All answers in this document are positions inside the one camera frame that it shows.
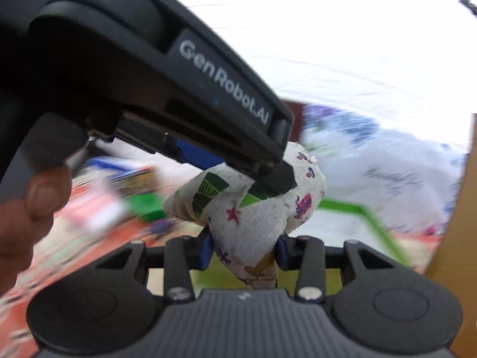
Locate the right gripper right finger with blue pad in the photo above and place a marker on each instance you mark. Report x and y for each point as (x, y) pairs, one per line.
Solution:
(306, 255)

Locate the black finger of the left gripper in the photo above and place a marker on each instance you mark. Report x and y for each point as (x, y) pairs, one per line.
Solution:
(276, 180)

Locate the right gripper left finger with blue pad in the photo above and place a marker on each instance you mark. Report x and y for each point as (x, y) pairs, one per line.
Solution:
(182, 255)

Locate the white patterned fabric pouch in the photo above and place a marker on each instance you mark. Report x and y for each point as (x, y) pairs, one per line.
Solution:
(245, 218)

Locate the person's left hand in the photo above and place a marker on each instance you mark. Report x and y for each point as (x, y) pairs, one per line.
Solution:
(26, 221)

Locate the green cardboard box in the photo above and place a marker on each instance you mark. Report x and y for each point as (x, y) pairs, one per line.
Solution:
(333, 222)

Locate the brown headboard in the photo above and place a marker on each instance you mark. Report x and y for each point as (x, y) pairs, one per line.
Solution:
(296, 108)

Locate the plaid bed sheet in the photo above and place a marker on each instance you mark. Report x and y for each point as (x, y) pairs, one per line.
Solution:
(69, 247)

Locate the brown wooden board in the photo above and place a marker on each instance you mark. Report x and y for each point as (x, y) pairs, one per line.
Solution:
(453, 268)

